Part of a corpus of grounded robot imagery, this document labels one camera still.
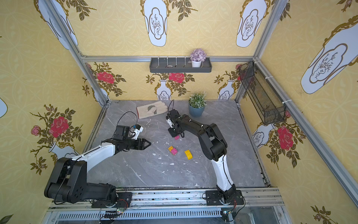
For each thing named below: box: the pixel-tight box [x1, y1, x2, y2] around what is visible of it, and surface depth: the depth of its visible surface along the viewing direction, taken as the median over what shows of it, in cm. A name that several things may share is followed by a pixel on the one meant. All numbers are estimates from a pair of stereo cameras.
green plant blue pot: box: [188, 91, 207, 118], surface depth 105 cm
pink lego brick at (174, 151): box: [171, 147, 179, 155], surface depth 90 cm
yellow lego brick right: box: [184, 149, 193, 161], surface depth 91 cm
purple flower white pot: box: [190, 48, 207, 68], surface depth 85 cm
